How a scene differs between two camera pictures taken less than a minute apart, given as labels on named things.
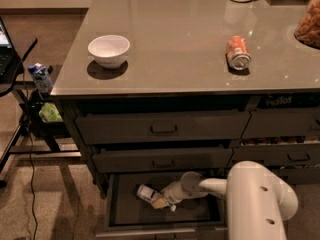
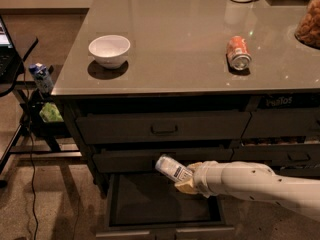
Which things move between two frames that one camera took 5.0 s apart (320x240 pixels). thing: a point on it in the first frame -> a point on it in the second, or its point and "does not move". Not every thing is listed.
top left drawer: (163, 127) does not move
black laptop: (10, 57) does not move
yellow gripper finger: (158, 203) -> (186, 186)
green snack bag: (50, 113) does not move
